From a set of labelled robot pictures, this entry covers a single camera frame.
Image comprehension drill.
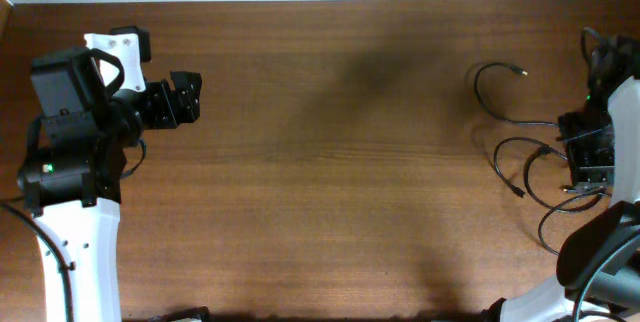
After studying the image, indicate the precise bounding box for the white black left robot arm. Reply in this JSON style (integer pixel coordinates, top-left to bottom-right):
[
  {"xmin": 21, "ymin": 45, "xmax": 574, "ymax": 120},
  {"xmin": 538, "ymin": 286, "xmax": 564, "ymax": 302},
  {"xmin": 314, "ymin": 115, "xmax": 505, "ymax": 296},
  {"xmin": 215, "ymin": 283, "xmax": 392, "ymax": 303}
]
[{"xmin": 18, "ymin": 47, "xmax": 202, "ymax": 321}]

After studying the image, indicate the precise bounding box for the black USB cable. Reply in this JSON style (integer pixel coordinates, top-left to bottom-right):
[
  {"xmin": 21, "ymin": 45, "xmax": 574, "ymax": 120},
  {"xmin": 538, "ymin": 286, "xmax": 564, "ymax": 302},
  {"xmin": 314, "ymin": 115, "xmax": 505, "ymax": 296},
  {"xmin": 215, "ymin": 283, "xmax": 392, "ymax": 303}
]
[
  {"xmin": 472, "ymin": 61, "xmax": 609, "ymax": 213},
  {"xmin": 537, "ymin": 184, "xmax": 616, "ymax": 257}
]

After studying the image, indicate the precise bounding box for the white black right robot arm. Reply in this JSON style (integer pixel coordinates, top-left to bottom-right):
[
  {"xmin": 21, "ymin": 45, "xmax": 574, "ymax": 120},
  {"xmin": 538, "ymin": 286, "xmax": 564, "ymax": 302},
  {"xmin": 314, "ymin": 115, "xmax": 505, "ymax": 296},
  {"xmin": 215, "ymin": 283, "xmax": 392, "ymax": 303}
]
[{"xmin": 478, "ymin": 27, "xmax": 639, "ymax": 322}]

